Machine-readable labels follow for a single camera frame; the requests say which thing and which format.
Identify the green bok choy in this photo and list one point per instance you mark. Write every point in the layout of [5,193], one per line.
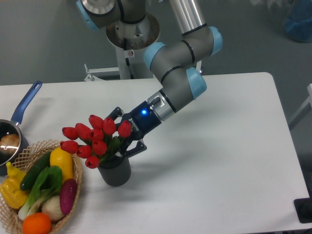
[48,182]

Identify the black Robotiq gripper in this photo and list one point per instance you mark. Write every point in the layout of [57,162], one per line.
[143,120]

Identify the orange tangerine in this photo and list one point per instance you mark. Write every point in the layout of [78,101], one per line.
[38,223]

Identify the yellow bell pepper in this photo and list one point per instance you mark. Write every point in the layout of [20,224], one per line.
[10,188]

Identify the black device at table edge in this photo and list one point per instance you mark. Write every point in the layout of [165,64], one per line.
[303,207]

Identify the blue handled saucepan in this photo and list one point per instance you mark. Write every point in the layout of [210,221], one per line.
[11,126]

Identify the red tulip bouquet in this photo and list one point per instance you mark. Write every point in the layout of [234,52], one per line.
[100,143]

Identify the brown bread roll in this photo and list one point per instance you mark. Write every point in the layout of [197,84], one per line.
[9,144]

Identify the white furniture leg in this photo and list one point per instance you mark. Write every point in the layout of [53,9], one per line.
[302,110]

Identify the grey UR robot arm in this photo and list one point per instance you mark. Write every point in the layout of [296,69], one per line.
[134,34]

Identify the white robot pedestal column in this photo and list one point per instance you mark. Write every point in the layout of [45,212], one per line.
[131,64]

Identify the white metal base frame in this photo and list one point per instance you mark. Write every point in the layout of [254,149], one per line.
[107,72]

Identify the green cucumber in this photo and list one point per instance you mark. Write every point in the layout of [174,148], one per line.
[30,178]

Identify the dark grey ribbed vase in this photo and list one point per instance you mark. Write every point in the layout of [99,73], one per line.
[115,169]

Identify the blue plastic bag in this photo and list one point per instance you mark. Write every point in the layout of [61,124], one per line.
[298,22]

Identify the purple sweet potato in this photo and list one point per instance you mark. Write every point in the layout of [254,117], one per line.
[67,195]

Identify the white garlic bulb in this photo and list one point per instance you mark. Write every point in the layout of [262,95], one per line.
[52,208]

